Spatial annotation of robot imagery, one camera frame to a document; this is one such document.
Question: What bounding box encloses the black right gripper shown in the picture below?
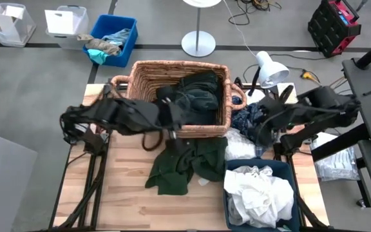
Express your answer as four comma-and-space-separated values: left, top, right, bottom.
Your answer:
252, 96, 286, 136

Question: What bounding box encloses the blue plaid shirt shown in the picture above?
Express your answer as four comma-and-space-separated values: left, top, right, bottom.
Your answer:
231, 95, 272, 138

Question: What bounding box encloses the white fuzzy garment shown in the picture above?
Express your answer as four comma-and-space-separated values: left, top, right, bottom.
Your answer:
225, 128, 258, 162

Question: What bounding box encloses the dark grey garment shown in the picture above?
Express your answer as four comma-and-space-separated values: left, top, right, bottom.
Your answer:
156, 71, 221, 107

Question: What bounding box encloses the white desk lamp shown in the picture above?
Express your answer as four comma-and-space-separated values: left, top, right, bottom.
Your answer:
245, 50, 291, 106

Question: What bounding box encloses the woven wicker basket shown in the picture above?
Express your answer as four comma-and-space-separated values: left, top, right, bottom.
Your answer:
110, 60, 247, 139

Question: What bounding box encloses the navy fabric bin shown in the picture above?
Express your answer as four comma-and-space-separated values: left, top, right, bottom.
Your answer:
224, 159, 301, 232

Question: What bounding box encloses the dark green muslin garment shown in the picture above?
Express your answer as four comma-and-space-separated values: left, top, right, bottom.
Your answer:
145, 137, 229, 197

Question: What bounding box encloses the black cart bar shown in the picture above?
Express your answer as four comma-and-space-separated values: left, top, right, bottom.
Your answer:
310, 124, 371, 162

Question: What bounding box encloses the teal garment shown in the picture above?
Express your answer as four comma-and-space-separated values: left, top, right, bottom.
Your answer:
87, 48, 111, 65

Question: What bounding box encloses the tan garment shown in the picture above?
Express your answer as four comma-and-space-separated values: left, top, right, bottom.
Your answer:
77, 33, 122, 56

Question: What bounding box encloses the clear plastic bag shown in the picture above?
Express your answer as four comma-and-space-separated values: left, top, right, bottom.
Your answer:
310, 130, 361, 182

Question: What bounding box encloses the white floor lamp stand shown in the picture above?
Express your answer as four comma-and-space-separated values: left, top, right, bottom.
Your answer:
181, 0, 222, 58

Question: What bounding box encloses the light blue garment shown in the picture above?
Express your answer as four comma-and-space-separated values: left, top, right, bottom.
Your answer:
101, 28, 131, 46

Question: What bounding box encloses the blue plastic bin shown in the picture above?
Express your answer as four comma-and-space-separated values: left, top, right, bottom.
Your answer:
82, 14, 138, 68

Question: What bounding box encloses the red black tool box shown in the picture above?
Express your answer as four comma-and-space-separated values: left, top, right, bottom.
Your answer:
307, 0, 363, 58

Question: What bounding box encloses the clear bin white lid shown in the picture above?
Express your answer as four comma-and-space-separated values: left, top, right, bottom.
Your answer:
44, 5, 90, 49

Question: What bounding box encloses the grey flat panel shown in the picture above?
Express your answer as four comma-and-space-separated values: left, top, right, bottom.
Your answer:
0, 128, 39, 232

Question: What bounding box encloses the clear bin with papers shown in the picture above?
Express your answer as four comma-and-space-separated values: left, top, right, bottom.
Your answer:
0, 2, 37, 48

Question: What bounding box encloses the white lamp cord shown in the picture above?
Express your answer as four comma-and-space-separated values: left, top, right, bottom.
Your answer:
222, 0, 258, 58

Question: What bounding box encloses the black cable tangle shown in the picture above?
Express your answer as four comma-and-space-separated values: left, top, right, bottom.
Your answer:
229, 0, 283, 26

